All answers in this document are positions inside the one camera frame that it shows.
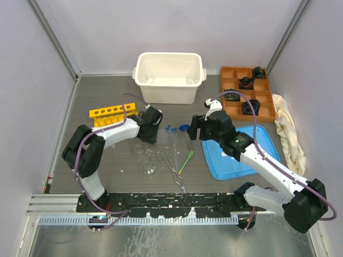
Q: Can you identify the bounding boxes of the yellow test tube rack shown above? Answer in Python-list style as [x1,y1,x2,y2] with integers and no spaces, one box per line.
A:
[89,103,138,127]

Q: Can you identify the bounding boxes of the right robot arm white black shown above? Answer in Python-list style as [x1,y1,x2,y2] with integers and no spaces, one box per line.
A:
[187,110,328,233]

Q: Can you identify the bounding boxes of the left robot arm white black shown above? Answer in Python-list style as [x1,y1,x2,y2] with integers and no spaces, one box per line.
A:
[62,105,163,212]

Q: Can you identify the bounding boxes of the small glass beaker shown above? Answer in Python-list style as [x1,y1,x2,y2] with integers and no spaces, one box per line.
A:
[134,144,145,155]

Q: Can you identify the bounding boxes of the green plastic spatula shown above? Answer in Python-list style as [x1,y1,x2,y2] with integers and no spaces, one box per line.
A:
[178,150,194,175]

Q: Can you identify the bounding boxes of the metal crucible tongs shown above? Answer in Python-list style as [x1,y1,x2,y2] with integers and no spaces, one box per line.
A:
[156,147,186,193]

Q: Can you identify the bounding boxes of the blue plastic tray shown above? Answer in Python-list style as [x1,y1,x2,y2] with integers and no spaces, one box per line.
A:
[201,125,280,180]

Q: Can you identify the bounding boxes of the glass funnel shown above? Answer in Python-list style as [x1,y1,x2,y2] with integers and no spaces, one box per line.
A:
[140,158,156,179]

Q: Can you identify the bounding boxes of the white plastic bin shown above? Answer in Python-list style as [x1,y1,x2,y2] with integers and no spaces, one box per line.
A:
[132,52,207,104]

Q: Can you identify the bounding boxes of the orange compartment tray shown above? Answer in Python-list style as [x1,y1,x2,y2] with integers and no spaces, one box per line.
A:
[220,66,276,123]

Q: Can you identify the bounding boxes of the cream cloth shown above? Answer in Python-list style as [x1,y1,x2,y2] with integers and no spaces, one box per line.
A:
[272,94,307,176]

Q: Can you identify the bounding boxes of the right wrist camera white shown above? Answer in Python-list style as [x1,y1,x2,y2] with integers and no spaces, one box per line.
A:
[204,99,222,120]

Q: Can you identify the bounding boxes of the black cable bundle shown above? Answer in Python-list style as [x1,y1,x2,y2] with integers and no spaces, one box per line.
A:
[242,99,261,116]
[253,66,267,80]
[238,76,255,89]
[224,89,242,102]

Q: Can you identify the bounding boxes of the blue handled brush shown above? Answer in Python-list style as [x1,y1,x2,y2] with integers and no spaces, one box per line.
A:
[178,124,193,150]

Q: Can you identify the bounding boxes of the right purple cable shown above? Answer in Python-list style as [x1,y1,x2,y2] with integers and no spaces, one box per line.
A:
[211,90,338,232]

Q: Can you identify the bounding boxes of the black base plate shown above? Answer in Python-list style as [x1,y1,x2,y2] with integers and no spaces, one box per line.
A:
[76,192,267,219]

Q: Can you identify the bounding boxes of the white slotted cable duct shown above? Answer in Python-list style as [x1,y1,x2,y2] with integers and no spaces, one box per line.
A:
[38,215,238,226]

